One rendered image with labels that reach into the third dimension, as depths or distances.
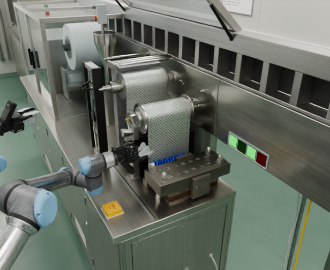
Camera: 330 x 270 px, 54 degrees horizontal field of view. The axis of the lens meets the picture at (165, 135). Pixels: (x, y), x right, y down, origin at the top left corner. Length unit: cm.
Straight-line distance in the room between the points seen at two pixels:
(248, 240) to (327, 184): 158
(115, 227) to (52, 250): 130
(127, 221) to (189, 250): 41
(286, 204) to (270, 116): 193
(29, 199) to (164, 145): 72
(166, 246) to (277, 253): 128
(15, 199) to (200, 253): 101
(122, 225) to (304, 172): 77
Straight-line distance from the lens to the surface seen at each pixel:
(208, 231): 174
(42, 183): 140
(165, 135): 159
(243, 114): 144
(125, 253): 151
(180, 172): 155
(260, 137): 140
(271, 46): 130
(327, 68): 116
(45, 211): 118
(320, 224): 309
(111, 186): 170
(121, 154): 151
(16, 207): 119
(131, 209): 154
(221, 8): 140
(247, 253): 266
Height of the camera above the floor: 189
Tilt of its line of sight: 27 degrees down
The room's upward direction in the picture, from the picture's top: 1 degrees clockwise
